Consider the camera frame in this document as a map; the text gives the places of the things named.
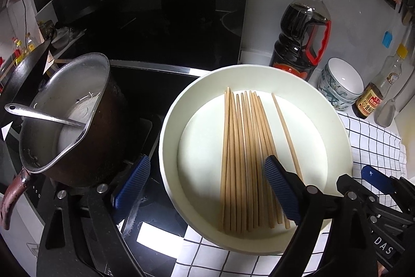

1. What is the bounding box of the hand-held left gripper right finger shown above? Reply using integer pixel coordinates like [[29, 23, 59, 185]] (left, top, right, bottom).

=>
[[263, 155, 381, 277]]

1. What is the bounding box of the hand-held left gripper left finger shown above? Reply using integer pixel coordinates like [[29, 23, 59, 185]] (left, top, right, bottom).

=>
[[35, 154, 152, 277]]

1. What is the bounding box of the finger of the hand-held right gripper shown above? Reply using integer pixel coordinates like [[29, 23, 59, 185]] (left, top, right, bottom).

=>
[[336, 174, 406, 226], [361, 165, 415, 213]]

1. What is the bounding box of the pile of wooden chopsticks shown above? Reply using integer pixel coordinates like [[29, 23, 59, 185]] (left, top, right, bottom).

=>
[[220, 87, 303, 232]]

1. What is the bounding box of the large white basin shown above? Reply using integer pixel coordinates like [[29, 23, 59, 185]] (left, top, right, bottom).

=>
[[160, 64, 353, 255]]

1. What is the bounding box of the white grid-patterned cloth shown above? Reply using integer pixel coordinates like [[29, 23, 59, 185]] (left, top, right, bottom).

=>
[[175, 111, 410, 277]]

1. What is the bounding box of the metal saucepan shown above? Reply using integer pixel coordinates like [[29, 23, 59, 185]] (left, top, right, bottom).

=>
[[0, 52, 131, 231]]

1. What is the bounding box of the soy sauce bottle yellow cap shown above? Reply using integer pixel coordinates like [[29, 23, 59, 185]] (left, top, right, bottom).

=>
[[355, 43, 408, 120]]

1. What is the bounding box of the white patterned ceramic bowl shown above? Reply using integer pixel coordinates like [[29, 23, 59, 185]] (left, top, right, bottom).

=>
[[318, 76, 357, 111], [321, 57, 364, 100], [318, 69, 362, 106]]

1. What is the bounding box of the metal ladle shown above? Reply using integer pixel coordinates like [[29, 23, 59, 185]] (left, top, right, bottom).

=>
[[4, 103, 87, 130]]

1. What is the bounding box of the cluster of condiment bottles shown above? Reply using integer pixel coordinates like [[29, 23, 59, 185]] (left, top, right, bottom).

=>
[[0, 32, 44, 70]]

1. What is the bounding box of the dark sauce jug red handle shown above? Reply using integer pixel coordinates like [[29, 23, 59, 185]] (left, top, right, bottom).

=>
[[269, 0, 332, 82]]

